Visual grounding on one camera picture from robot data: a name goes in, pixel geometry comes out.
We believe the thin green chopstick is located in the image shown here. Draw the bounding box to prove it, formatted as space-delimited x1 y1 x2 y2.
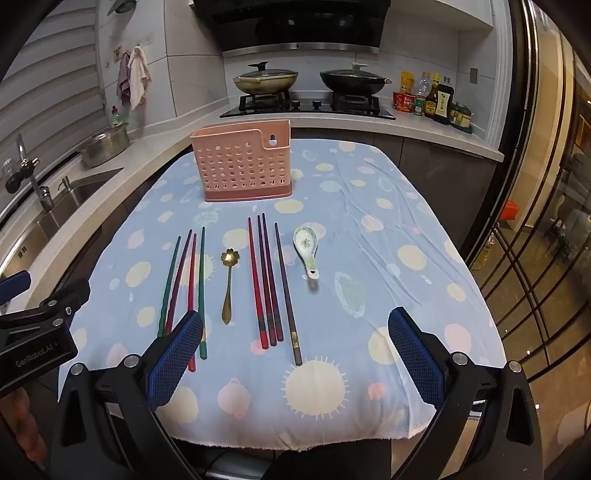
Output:
157 236 182 337

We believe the white pink hanging towel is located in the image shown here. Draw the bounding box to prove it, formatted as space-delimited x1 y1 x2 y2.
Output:
128 46 152 112

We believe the black wok with lid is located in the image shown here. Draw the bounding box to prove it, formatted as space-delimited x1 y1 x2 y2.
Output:
320 63 393 96

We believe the red chopstick with dark end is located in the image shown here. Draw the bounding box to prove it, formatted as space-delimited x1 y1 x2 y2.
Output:
247 217 269 350

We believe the clear plastic bottle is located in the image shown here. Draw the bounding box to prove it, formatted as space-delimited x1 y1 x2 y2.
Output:
414 72 431 116

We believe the brown sauce bottle yellow cap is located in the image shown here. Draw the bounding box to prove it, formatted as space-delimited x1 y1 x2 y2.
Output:
424 72 440 120

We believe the brown purple chopstick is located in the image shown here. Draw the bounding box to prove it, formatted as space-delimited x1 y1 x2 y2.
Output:
274 222 303 366

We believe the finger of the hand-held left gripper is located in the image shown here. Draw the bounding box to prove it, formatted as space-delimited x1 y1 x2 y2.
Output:
0 271 32 305
0 279 90 344

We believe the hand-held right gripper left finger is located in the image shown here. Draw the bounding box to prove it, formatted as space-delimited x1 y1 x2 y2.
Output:
48 310 206 480

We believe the dark purple chopstick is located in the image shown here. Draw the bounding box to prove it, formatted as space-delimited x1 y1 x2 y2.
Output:
262 212 284 342
257 215 278 347

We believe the maroon chopstick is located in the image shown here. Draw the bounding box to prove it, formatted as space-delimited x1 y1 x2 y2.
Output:
165 230 193 335

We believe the person's left hand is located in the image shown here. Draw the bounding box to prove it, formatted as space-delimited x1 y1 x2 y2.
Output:
0 383 48 480

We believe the green chopstick with gold band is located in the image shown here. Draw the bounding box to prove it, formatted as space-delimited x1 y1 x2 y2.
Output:
198 226 208 360

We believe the glass sliding door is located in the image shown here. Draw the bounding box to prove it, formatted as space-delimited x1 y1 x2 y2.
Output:
466 0 591 462

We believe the blue dotted tablecloth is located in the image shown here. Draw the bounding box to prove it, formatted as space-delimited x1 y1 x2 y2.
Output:
58 138 504 450

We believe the stainless steel pot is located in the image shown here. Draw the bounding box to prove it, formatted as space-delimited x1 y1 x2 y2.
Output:
76 122 130 168

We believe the chrome kitchen faucet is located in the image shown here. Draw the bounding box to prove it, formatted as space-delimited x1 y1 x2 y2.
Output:
4 134 54 213

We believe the dark soy sauce bottle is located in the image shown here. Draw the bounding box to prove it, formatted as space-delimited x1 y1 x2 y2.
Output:
434 76 455 125

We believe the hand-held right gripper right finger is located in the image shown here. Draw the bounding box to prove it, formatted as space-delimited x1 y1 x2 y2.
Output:
387 307 543 480

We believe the striped window blind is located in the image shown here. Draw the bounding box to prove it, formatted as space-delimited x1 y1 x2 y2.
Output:
0 0 107 185

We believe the stainless steel sink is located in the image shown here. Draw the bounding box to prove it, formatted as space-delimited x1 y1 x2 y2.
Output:
0 168 123 278

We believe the purple hanging towel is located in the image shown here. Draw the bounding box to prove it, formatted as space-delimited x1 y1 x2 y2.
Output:
116 52 132 109

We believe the black range hood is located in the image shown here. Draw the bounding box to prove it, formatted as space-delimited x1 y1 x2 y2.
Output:
191 0 393 52

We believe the black gas stove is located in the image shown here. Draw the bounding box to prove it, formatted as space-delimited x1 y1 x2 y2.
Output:
219 90 397 121

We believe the white ceramic soup spoon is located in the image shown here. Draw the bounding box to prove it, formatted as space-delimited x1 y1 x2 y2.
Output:
293 225 320 280

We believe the pink perforated utensil holder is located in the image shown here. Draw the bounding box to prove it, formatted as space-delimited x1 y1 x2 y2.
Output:
191 119 293 203

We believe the beige pan with glass lid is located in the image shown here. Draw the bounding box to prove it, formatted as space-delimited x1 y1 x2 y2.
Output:
232 61 300 93

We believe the gold flower spoon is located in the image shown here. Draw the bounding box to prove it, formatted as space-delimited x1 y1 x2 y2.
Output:
221 248 236 325

